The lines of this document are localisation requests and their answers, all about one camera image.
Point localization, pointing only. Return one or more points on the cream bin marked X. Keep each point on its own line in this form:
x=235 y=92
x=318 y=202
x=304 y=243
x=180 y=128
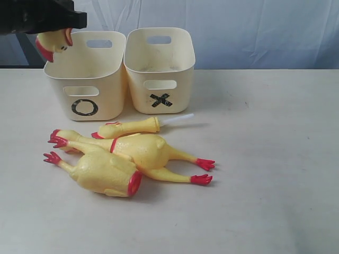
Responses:
x=159 y=64

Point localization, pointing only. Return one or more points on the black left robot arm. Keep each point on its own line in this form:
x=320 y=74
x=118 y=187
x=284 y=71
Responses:
x=33 y=17

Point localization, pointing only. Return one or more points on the cream bin marked O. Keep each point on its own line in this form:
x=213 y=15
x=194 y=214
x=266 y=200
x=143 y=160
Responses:
x=89 y=79

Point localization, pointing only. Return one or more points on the detached chicken head with tube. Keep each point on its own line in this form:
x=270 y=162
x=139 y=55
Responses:
x=151 y=125

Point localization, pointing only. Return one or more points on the blue backdrop cloth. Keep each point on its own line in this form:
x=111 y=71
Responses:
x=225 y=34

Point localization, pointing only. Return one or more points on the whole yellow rubber chicken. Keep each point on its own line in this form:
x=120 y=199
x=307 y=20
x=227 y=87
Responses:
x=52 y=42

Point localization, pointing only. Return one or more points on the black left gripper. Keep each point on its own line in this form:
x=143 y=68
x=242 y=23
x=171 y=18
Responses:
x=65 y=16

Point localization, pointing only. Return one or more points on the headless rubber chicken body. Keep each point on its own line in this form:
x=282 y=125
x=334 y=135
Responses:
x=98 y=170

